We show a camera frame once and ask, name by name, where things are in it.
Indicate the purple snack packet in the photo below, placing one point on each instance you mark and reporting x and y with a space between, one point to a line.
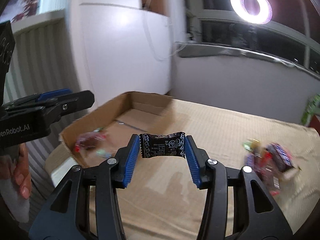
280 156

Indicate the yellow-green candy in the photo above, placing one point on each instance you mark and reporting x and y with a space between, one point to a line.
250 145

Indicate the white cabinet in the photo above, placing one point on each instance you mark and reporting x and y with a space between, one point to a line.
115 50

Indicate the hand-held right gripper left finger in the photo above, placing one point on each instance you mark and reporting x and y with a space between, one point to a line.
131 162

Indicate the green bag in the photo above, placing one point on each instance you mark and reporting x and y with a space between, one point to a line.
311 110

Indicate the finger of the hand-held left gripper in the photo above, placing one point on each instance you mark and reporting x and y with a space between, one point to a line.
53 94
77 100

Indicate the cardboard box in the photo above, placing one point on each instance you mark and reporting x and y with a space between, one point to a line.
140 120

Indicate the black candy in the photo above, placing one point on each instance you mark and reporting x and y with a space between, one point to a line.
162 145

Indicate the large window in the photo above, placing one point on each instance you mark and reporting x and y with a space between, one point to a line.
287 37

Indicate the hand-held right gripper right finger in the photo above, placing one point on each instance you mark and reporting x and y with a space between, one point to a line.
191 162

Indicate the clear plastic snack bag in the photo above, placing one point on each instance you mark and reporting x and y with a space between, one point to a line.
262 172

